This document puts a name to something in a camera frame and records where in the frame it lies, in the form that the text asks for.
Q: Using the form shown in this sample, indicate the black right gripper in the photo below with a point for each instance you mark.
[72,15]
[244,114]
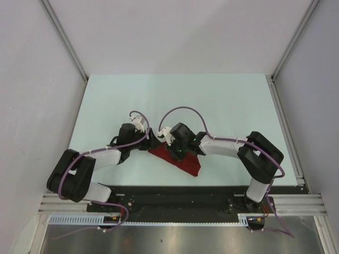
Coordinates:
[175,155]

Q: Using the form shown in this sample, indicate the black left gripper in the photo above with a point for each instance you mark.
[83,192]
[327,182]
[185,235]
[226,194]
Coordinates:
[153,142]

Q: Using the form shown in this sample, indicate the red cloth napkin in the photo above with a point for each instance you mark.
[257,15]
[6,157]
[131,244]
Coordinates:
[190,164]

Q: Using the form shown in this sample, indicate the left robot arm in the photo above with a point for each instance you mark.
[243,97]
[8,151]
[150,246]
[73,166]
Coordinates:
[72,175]

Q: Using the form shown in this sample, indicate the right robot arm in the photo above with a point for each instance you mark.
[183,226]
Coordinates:
[258,155]

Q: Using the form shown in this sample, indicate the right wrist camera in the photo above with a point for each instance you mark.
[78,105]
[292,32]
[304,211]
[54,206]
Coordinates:
[165,133]

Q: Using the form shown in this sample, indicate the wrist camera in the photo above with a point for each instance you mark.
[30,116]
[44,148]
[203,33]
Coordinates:
[138,122]
[165,133]

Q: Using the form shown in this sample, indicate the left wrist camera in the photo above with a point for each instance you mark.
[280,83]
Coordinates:
[138,122]

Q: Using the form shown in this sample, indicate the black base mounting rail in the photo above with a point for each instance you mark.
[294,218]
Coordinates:
[160,204]

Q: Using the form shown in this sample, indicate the front aluminium frame rail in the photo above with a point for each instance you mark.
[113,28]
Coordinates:
[52,204]

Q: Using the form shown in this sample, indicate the right aluminium table rail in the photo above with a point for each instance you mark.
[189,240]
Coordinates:
[321,226]

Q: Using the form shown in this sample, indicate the left aluminium frame post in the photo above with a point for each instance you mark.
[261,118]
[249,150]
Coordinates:
[63,37]

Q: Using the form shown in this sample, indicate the aluminium frame post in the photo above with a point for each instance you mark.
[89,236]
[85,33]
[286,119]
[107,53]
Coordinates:
[306,18]
[63,37]

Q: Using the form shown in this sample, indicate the right aluminium frame post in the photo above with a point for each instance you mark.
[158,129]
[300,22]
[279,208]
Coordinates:
[306,18]

